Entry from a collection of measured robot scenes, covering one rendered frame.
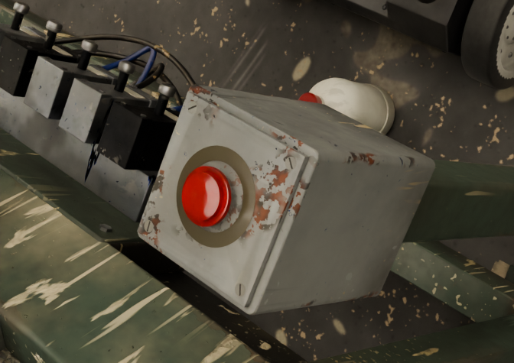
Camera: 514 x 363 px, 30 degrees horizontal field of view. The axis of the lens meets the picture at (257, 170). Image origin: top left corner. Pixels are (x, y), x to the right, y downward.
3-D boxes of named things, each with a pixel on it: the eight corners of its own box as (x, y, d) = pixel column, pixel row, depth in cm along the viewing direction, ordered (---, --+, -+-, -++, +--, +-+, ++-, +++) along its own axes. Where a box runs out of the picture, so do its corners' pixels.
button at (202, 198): (252, 182, 63) (232, 182, 61) (231, 236, 64) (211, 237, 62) (210, 157, 65) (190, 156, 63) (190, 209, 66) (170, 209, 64)
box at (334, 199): (444, 162, 74) (315, 151, 59) (384, 298, 76) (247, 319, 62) (326, 102, 80) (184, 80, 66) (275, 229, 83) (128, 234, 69)
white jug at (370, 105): (405, 98, 160) (343, 86, 144) (383, 152, 162) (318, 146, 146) (359, 76, 165) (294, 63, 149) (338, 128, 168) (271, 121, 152)
